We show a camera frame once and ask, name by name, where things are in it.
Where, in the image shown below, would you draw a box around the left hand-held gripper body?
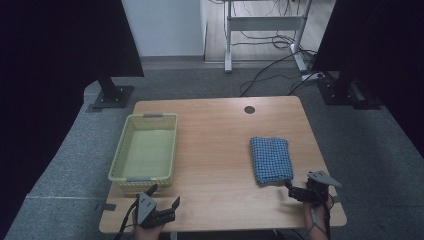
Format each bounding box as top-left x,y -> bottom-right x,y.
134,191 -> 176,230

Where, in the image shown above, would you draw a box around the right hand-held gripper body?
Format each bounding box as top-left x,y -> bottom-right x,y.
292,170 -> 343,205

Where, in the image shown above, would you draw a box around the blue checked cloth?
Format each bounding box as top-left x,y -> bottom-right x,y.
249,136 -> 295,186

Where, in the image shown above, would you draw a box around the yellow-green plastic basket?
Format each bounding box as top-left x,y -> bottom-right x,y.
107,112 -> 180,194

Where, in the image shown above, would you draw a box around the person's right hand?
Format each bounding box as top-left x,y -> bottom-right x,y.
302,195 -> 335,230

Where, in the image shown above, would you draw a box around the person's left hand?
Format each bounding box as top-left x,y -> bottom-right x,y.
133,223 -> 166,240

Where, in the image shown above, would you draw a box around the black stand base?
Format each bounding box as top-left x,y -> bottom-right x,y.
87,73 -> 135,114
316,70 -> 383,111

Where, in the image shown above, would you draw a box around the white power strip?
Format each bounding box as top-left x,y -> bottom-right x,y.
300,71 -> 326,83

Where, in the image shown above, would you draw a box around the black curtain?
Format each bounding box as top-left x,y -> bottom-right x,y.
0,0 -> 145,234
311,0 -> 424,159

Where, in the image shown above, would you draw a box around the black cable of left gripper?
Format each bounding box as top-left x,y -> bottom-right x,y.
114,201 -> 138,240

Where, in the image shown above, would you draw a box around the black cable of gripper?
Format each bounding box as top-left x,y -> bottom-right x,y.
309,188 -> 335,240
114,201 -> 138,240

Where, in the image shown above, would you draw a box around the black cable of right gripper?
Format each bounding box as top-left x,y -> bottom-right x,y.
309,188 -> 335,240

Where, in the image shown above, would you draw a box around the black floor cables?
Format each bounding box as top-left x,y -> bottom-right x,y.
229,0 -> 326,98

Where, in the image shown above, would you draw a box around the white desk frame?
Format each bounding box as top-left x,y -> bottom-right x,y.
222,0 -> 314,74

